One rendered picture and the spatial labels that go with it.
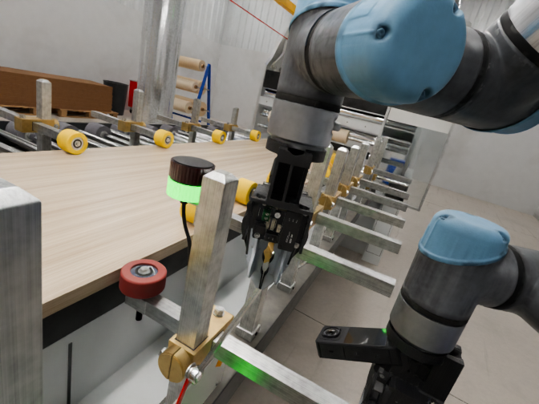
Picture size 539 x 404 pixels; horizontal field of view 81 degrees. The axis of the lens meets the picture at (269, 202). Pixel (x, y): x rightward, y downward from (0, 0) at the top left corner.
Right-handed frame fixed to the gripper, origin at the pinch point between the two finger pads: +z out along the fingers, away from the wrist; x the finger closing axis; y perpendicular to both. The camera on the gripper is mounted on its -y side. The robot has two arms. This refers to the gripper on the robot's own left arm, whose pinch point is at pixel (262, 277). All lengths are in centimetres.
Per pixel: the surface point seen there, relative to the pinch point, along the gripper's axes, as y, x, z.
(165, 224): -29.6, -25.7, 10.7
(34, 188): -31, -61, 11
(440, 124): -225, 109, -33
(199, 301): 2.0, -7.9, 5.2
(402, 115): -235, 81, -33
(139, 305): -6.9, -20.4, 16.3
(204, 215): 1.4, -9.6, -7.9
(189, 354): 2.9, -7.7, 14.1
